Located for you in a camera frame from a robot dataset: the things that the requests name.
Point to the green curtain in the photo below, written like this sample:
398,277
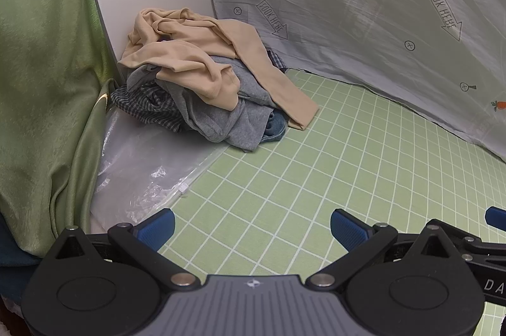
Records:
39,83

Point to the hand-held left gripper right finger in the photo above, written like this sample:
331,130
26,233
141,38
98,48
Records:
348,229

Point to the clear plastic zip bag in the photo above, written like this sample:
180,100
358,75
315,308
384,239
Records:
138,170

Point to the dark teal cloth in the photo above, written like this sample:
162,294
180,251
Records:
12,253

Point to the grey carrot print quilt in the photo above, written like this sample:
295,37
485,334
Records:
336,23

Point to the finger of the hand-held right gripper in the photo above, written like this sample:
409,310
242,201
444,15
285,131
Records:
497,216

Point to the beige long-sleeve top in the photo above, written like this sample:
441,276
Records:
185,55

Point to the grey sweatshirt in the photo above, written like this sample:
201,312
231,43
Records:
221,114

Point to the blue plaid shirt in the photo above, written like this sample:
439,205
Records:
134,98

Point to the green checked bed sheet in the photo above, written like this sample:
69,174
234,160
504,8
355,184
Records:
316,162

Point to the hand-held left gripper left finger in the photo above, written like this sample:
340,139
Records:
158,227

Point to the blue denim jeans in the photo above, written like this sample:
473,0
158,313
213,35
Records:
274,128

